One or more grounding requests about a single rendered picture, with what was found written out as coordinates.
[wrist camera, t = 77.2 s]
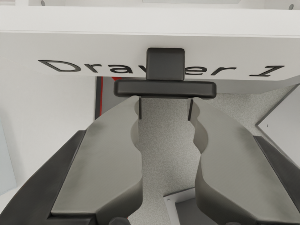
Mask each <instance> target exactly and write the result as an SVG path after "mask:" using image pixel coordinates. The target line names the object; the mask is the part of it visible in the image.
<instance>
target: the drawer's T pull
mask: <svg viewBox="0 0 300 225"><path fill-rule="evenodd" d="M184 79H185V51H184V49H182V48H148V49H147V52H146V80H140V79H117V80H116V81H115V82H114V86H113V93H114V95H115V96H118V97H131V96H141V98H163V99H188V98H194V97H199V98H201V99H203V100H210V99H214V98H215V97H216V95H217V85H216V84H215V83H214V82H210V81H184Z"/></svg>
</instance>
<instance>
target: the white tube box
mask: <svg viewBox="0 0 300 225"><path fill-rule="evenodd" d="M15 188H17V183H16V179H15V175H14V172H13V167H12V163H11V159H10V155H9V151H8V147H7V143H6V139H5V135H4V131H3V127H2V123H1V119H0V196H1V195H3V194H5V193H7V192H9V191H11V190H13V189H15Z"/></svg>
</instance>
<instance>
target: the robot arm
mask: <svg viewBox="0 0 300 225"><path fill-rule="evenodd" d="M140 119H142V99H141V96H131V97H130V98H128V99H126V100H125V101H123V102H121V103H120V104H118V105H116V106H115V107H113V108H111V109H110V110H108V111H107V112H105V113H104V114H102V115H101V116H100V117H98V118H97V119H96V120H95V121H94V122H92V123H91V124H90V125H89V126H88V127H87V128H86V129H85V130H78V131H77V132H76V133H75V134H74V135H73V136H72V137H71V138H70V139H69V140H68V141H67V142H66V143H65V144H64V145H63V146H62V147H61V148H60V149H59V150H58V151H57V152H56V153H55V154H54V155H52V156H51V157H50V158H49V159H48V160H47V161H46V162H45V163H44V164H43V165H42V166H41V167H40V168H39V169H38V170H37V171H36V172H35V173H34V174H33V175H32V176H31V177H30V178H29V179H28V180H27V181H26V182H25V183H24V184H23V186H22V187H21V188H20V189H19V190H18V191H17V193H16V194H15V195H14V196H13V198H12V199H11V200H10V201H9V203H8V204H7V205H6V207H5V208H4V209H3V211H2V212H1V214H0V225H131V224H130V222H129V220H128V219H127V217H129V216H130V215H131V214H133V213H134V212H135V211H137V210H138V209H139V208H140V207H141V205H142V202H143V186H142V154H141V152H140V151H139V150H138V149H137V148H136V147H135V146H136V144H137V143H138V141H139V138H138V122H139V120H140ZM187 120H188V121H190V122H191V123H192V125H193V126H194V128H195V134H194V139H193V143H194V144H195V146H196V147H197V148H198V150H199V151H200V154H201V156H200V161H199V165H198V169H197V174H196V179H195V193H196V204H197V207H198V208H199V210H200V211H201V212H203V213H204V214H205V215H207V216H208V217H209V218H211V219H212V220H213V221H214V222H216V223H217V225H300V169H299V168H298V167H296V166H295V165H294V164H293V163H292V162H291V161H289V160H288V159H287V158H286V157H285V156H284V155H282V154H281V153H280V152H279V151H278V150H277V149H276V148H275V147H274V146H272V145H271V144H270V143H269V142H268V141H267V140H265V139H264V138H263V137H262V136H254V135H253V134H252V133H251V132H250V131H249V130H248V129H247V128H245V127H244V126H243V125H242V124H241V123H239V122H238V121H237V120H235V119H234V118H232V117H231V116H230V115H228V114H226V113H225V112H223V111H221V110H219V109H218V108H216V107H214V106H213V105H211V104H209V103H208V102H206V101H204V100H203V99H201V98H199V97H194V98H188V99H187Z"/></svg>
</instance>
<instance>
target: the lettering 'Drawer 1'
mask: <svg viewBox="0 0 300 225"><path fill-rule="evenodd" d="M38 61H39V62H41V63H43V64H45V65H47V66H49V67H51V68H53V69H54V70H56V71H58V72H78V71H81V68H80V67H78V66H77V65H75V64H72V63H69V62H63V61H53V60H38ZM49 63H64V64H67V65H70V66H72V67H74V68H75V70H72V71H63V70H60V69H58V68H56V67H54V66H52V65H51V64H49ZM85 66H86V67H88V68H89V69H90V70H91V71H93V72H94V73H98V72H97V71H96V70H95V69H94V68H93V67H95V66H100V67H102V66H101V64H94V65H91V66H90V65H89V64H85ZM108 66H109V67H125V68H112V69H110V71H111V72H113V73H130V74H133V72H132V70H131V68H130V67H128V66H124V65H108ZM139 67H140V68H141V69H142V70H143V71H144V72H145V73H146V68H145V67H144V66H139ZM282 67H284V66H267V67H265V68H273V69H270V70H268V71H266V72H264V73H261V74H259V75H249V76H260V77H269V76H270V75H266V74H268V73H270V72H273V71H275V70H277V69H280V68H282ZM193 68H199V69H202V71H200V70H188V69H193ZM227 69H234V70H235V69H236V67H229V68H224V67H219V68H218V69H217V70H216V71H214V72H213V73H212V74H211V75H216V74H217V73H218V72H220V71H222V70H227ZM115 70H127V71H125V72H117V71H115ZM186 71H189V72H206V71H207V68H205V67H187V68H185V75H202V74H203V73H201V74H190V73H186Z"/></svg>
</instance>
